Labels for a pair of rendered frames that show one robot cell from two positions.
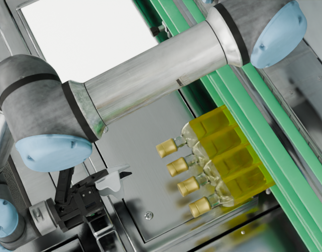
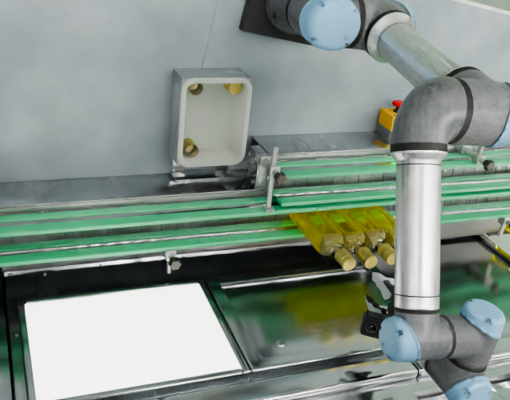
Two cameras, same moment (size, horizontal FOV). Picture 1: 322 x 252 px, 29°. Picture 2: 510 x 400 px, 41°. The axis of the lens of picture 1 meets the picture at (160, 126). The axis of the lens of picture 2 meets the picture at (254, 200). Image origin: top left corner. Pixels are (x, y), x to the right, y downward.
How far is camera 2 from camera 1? 178 cm
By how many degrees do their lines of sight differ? 70
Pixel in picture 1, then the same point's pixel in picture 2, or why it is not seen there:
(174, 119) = (277, 292)
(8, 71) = (447, 83)
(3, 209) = (478, 301)
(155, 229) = not seen: hidden behind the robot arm
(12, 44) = not seen: outside the picture
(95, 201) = not seen: hidden behind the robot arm
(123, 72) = (439, 54)
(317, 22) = (294, 99)
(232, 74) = (305, 170)
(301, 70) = (312, 140)
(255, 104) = (338, 167)
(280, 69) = (309, 147)
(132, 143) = (302, 325)
